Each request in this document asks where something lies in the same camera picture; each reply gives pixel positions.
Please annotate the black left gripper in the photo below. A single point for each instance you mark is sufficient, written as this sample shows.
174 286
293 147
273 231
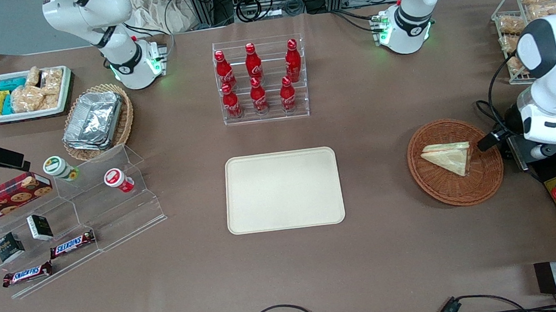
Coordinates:
511 121

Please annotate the triangle sandwich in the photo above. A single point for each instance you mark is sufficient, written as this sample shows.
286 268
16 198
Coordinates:
452 159

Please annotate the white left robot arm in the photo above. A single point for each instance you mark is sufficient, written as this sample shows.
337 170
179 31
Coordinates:
553 48

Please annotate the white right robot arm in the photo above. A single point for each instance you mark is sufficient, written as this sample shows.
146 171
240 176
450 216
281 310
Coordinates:
106 14

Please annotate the round brown wicker basket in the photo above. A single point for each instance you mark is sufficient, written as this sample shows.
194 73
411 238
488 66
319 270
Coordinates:
444 191

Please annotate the oval wicker basket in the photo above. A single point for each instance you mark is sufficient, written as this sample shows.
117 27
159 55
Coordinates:
124 125

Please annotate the beige plastic tray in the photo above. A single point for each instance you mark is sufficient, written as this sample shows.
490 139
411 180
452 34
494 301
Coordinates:
281 191

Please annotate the teal snack pack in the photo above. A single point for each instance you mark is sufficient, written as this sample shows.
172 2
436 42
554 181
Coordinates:
7 105
12 83

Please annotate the red tartan cookie box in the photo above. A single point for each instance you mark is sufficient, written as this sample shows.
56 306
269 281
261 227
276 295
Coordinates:
7 200

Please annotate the white rectangular snack bin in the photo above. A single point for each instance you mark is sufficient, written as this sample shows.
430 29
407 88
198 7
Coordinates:
24 115

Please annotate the clear bag of puffed snacks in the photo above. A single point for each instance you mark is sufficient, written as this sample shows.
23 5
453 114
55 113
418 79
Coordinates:
52 81
32 76
26 98

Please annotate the green lid yogurt cup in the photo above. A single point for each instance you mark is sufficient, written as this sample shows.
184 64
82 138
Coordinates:
57 167

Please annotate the small black box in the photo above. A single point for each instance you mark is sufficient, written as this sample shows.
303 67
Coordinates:
40 227
9 248

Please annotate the stack of foil trays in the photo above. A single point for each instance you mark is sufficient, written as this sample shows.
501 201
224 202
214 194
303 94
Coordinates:
93 120

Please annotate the Snickers chocolate bar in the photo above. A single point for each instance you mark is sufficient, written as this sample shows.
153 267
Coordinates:
26 274
72 244

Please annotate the red lid yogurt cup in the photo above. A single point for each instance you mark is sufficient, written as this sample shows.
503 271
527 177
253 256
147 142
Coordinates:
116 178

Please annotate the clear acrylic stepped stand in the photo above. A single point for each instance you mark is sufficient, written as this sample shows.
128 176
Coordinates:
125 211

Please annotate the clear acrylic bottle rack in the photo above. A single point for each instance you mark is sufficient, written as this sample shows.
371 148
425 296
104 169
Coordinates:
304 110

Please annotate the red cola bottle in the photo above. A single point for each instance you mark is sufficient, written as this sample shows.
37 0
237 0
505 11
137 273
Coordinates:
231 104
253 64
287 96
224 72
293 63
259 99

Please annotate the beige cloth bag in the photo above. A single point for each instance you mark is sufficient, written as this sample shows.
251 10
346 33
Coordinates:
162 14

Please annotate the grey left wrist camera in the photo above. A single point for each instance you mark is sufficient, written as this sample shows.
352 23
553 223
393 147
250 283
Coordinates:
543 151

